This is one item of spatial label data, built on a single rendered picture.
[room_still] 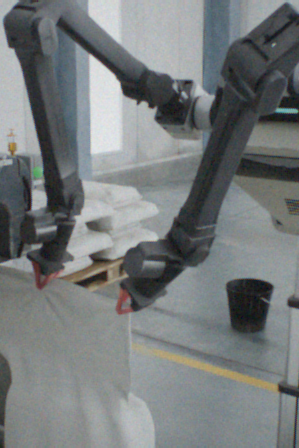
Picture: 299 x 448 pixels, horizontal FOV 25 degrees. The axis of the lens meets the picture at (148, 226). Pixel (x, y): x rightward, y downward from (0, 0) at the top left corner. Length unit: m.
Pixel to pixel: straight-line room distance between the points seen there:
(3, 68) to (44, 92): 5.78
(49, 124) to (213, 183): 0.40
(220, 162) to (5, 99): 6.10
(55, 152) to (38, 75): 0.17
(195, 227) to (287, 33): 0.39
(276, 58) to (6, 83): 6.24
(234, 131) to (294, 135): 0.48
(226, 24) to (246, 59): 9.10
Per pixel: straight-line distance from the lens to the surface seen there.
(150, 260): 1.23
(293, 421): 1.97
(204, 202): 1.17
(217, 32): 10.20
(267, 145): 1.55
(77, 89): 7.38
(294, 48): 1.02
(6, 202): 1.73
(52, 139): 1.40
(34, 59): 1.32
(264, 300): 3.98
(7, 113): 7.17
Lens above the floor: 1.57
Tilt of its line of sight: 14 degrees down
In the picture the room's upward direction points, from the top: straight up
